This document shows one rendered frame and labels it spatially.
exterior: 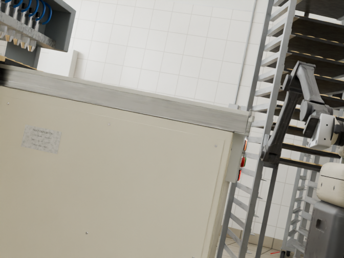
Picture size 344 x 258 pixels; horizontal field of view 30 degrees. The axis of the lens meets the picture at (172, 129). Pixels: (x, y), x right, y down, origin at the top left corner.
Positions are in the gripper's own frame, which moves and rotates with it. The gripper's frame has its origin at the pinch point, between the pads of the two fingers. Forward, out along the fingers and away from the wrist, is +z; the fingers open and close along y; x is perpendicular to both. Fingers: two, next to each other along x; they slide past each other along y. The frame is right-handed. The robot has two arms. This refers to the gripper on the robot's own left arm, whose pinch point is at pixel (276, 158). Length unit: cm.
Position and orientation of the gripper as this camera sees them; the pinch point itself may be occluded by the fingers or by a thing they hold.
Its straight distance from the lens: 318.5
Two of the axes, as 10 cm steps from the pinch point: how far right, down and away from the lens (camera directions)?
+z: 4.2, 1.2, 9.0
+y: 2.0, -9.8, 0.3
